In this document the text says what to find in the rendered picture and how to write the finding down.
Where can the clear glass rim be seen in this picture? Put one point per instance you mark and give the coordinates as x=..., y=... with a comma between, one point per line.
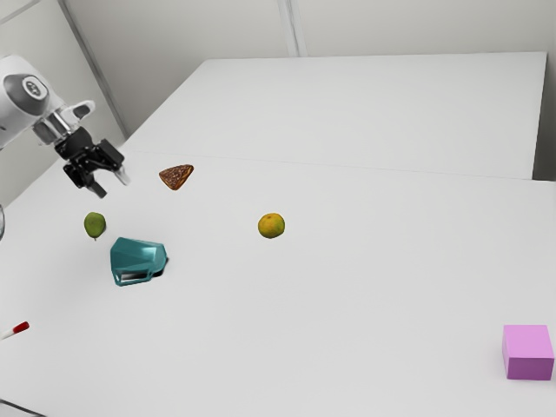
x=1, y=223

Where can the brown triangular pastry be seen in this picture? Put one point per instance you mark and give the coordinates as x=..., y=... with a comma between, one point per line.
x=176, y=176

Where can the teal faceted mug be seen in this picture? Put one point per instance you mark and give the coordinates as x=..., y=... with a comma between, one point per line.
x=137, y=260

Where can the pink cube block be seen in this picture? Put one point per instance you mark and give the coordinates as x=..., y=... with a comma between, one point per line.
x=527, y=358

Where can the green pear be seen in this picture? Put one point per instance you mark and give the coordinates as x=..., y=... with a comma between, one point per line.
x=94, y=224

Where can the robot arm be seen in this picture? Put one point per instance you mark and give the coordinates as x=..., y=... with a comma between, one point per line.
x=26, y=100

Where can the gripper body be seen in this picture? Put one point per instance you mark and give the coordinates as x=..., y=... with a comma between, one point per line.
x=87, y=156

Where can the white pen with red cap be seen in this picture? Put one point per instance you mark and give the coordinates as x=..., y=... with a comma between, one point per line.
x=15, y=329

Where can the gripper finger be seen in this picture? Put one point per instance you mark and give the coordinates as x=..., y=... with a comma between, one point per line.
x=123, y=176
x=100, y=188

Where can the orange fruit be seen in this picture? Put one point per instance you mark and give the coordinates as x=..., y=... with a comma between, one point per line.
x=271, y=226

